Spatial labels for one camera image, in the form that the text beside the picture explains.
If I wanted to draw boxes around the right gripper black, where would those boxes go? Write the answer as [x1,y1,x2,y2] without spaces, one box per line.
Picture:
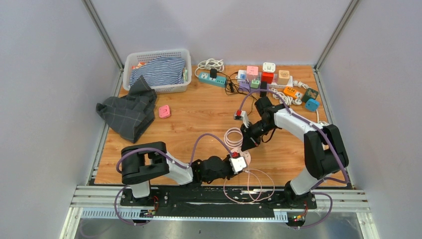
[240,119,275,152]

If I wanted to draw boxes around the round pink power strip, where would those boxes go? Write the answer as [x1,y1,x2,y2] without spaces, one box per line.
[239,151,251,166]

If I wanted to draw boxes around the orange power strip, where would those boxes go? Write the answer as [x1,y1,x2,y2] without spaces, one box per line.
[283,87,303,100]

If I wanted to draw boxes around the blue cube socket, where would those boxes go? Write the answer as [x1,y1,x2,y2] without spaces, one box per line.
[305,99,320,112]

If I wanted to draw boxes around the white cord edge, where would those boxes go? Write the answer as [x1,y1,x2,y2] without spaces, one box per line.
[316,109,330,127]

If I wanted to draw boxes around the pink cube adapter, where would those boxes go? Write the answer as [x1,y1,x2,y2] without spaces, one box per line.
[158,105,171,119]

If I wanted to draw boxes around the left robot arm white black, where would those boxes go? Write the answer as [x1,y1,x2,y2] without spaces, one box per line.
[116,141,248,206]

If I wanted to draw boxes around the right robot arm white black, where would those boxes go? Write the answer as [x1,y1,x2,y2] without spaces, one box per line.
[234,97,349,208]

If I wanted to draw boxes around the red cube socket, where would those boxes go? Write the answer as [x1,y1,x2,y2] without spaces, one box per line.
[261,72,274,84]

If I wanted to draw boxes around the pink cube socket back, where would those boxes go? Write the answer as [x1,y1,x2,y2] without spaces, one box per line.
[246,66,259,82]

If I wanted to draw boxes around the tan cube socket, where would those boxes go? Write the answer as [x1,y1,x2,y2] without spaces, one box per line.
[277,70,290,85]

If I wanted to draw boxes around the white cube socket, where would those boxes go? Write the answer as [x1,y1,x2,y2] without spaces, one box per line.
[262,62,276,73]

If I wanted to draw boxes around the dark green cube socket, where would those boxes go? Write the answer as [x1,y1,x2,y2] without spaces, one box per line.
[301,88,319,103]

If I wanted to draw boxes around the purple power strip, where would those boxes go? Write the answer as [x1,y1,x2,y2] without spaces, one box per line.
[237,80,260,92]

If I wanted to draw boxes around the green small adapter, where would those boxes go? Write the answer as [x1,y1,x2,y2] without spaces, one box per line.
[250,80,260,89]

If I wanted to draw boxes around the black power adapter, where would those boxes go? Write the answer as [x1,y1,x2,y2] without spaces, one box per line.
[259,81,268,98]

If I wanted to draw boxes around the white long power strip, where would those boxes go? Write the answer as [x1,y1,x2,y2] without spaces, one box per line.
[235,70,293,89]

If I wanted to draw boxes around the teal power strip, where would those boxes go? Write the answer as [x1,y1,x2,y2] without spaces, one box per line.
[198,72,226,88]

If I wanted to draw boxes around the white blue small adapter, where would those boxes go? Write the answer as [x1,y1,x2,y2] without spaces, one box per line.
[238,73,246,80]

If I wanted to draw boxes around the black charger on teal strip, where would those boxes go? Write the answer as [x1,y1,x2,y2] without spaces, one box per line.
[210,68,218,79]

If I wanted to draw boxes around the white plastic basket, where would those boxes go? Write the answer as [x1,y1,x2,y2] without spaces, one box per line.
[122,49,193,93]

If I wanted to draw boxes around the blue white striped cloth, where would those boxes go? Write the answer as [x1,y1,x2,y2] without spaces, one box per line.
[129,56,185,87]

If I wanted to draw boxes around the dark grey checked cloth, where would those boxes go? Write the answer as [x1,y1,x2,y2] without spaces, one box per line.
[96,76,157,143]

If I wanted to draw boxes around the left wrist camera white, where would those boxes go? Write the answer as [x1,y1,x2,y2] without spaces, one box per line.
[229,151,248,174]

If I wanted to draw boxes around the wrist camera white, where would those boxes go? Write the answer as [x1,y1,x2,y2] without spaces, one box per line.
[229,151,248,174]
[233,110,250,128]

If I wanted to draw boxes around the pink power strip cord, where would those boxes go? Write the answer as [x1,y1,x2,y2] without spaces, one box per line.
[223,127,244,149]

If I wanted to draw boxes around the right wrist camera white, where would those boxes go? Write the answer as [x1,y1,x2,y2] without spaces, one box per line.
[233,110,250,128]

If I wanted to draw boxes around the white coiled cord middle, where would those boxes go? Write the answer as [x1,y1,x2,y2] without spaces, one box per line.
[270,87,302,107]

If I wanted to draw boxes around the white coiled cord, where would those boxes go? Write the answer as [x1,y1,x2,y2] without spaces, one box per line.
[270,87,302,107]
[194,58,225,79]

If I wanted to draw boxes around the black thin cable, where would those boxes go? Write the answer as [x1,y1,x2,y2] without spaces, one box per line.
[217,71,264,113]

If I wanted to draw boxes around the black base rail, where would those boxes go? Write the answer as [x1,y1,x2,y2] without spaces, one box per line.
[120,185,317,219]

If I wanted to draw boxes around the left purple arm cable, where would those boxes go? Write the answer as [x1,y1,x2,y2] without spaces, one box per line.
[113,133,233,227]

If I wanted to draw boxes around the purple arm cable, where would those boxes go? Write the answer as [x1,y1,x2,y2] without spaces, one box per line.
[113,133,233,227]
[238,89,351,230]

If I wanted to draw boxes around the white coiled cord back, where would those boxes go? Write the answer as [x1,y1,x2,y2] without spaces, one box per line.
[194,58,225,79]

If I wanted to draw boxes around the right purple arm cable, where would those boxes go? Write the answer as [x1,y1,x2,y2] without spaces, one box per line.
[238,89,351,230]

